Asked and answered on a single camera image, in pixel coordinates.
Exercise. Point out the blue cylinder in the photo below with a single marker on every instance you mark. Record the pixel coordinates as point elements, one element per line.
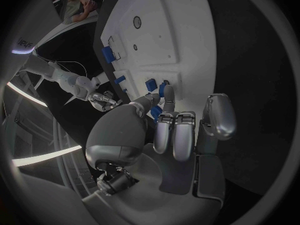
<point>161,90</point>

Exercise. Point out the small blue peg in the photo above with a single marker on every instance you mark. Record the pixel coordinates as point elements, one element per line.
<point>125,90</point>

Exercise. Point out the blue plug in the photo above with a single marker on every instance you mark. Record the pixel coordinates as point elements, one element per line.
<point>151,84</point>

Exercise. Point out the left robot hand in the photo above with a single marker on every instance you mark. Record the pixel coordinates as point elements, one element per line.
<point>122,131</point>

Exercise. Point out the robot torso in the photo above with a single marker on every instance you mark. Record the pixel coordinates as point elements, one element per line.
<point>21,41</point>

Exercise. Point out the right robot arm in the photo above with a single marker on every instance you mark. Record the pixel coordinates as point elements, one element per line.
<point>65,75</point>

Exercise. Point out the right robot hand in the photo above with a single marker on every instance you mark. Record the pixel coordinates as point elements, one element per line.
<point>103,100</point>

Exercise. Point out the person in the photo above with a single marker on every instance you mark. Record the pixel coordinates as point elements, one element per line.
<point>79,5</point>

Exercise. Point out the blue gear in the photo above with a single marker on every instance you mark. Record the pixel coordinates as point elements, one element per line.
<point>156,112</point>

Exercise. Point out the white task board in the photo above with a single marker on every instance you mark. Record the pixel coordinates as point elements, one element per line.
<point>164,46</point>

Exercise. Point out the blue block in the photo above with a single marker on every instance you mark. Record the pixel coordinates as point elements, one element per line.
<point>108,54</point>

